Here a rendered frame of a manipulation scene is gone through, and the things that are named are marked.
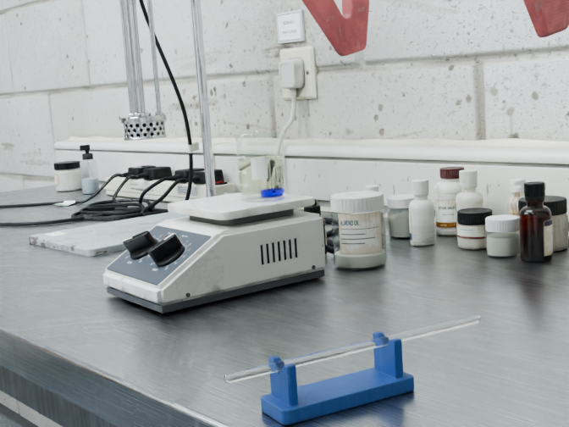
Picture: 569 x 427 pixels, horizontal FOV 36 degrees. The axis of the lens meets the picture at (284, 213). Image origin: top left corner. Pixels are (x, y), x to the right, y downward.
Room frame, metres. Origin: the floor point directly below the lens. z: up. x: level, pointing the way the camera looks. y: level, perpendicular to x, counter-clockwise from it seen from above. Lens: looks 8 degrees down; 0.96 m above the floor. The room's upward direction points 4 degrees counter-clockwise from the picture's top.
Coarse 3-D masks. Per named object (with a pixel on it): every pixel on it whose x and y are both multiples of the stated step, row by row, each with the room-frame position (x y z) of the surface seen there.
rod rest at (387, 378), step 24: (384, 360) 0.56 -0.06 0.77; (288, 384) 0.52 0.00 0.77; (312, 384) 0.55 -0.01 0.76; (336, 384) 0.55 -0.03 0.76; (360, 384) 0.55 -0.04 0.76; (384, 384) 0.54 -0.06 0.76; (408, 384) 0.55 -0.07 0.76; (264, 408) 0.53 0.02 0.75; (288, 408) 0.51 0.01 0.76; (312, 408) 0.52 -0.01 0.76; (336, 408) 0.53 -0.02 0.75
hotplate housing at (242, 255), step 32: (160, 224) 0.93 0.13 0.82; (192, 224) 0.89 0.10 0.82; (224, 224) 0.87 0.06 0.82; (256, 224) 0.86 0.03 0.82; (288, 224) 0.88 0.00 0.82; (320, 224) 0.90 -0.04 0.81; (192, 256) 0.82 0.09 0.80; (224, 256) 0.83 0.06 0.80; (256, 256) 0.85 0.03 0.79; (288, 256) 0.87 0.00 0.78; (320, 256) 0.90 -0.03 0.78; (128, 288) 0.84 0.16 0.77; (160, 288) 0.79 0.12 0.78; (192, 288) 0.81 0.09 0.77; (224, 288) 0.83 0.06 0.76; (256, 288) 0.85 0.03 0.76
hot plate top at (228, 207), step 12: (168, 204) 0.93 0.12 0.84; (180, 204) 0.92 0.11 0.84; (192, 204) 0.91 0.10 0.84; (204, 204) 0.90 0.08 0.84; (216, 204) 0.90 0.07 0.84; (228, 204) 0.89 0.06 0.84; (240, 204) 0.88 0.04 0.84; (252, 204) 0.88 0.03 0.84; (264, 204) 0.87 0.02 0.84; (276, 204) 0.87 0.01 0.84; (288, 204) 0.88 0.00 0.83; (300, 204) 0.89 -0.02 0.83; (312, 204) 0.90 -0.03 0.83; (204, 216) 0.86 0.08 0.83; (216, 216) 0.85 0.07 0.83; (228, 216) 0.84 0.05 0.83; (240, 216) 0.85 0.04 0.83
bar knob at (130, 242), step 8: (144, 232) 0.88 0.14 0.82; (128, 240) 0.88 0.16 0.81; (136, 240) 0.88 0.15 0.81; (144, 240) 0.87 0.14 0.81; (152, 240) 0.88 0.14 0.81; (128, 248) 0.88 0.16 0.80; (136, 248) 0.88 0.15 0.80; (144, 248) 0.88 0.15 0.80; (136, 256) 0.87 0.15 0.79; (144, 256) 0.87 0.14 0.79
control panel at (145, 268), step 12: (156, 228) 0.92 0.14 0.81; (168, 228) 0.90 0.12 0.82; (180, 240) 0.86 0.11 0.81; (192, 240) 0.85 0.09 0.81; (204, 240) 0.83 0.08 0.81; (192, 252) 0.82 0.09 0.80; (120, 264) 0.88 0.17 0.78; (132, 264) 0.87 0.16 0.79; (144, 264) 0.85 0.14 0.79; (168, 264) 0.82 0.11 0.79; (180, 264) 0.81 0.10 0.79; (132, 276) 0.84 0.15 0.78; (144, 276) 0.83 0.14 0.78; (156, 276) 0.81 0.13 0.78
